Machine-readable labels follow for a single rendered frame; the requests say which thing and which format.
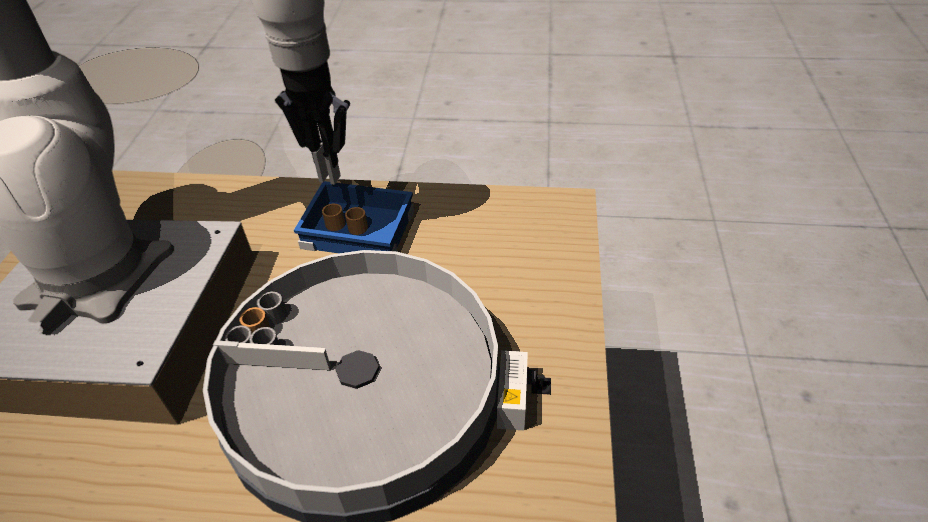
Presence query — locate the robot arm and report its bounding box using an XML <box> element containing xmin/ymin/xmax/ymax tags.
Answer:
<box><xmin>0</xmin><ymin>0</ymin><xmax>330</xmax><ymax>331</ymax></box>

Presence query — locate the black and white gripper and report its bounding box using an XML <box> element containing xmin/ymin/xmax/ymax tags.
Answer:
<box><xmin>275</xmin><ymin>62</ymin><xmax>350</xmax><ymax>185</ymax></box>

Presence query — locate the bronze bushing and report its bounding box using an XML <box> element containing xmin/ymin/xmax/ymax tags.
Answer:
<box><xmin>322</xmin><ymin>203</ymin><xmax>345</xmax><ymax>231</ymax></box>
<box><xmin>240</xmin><ymin>307</ymin><xmax>271</xmax><ymax>333</ymax></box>
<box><xmin>345</xmin><ymin>207</ymin><xmax>368</xmax><ymax>235</ymax></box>

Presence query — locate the grey metal bushing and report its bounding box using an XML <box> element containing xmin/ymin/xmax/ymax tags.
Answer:
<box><xmin>250</xmin><ymin>327</ymin><xmax>280</xmax><ymax>345</ymax></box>
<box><xmin>257</xmin><ymin>292</ymin><xmax>287</xmax><ymax>325</ymax></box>
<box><xmin>225</xmin><ymin>326</ymin><xmax>252</xmax><ymax>343</ymax></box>

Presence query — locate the blue plastic crate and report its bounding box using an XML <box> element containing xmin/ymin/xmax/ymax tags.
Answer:
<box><xmin>294</xmin><ymin>181</ymin><xmax>414</xmax><ymax>253</ymax></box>

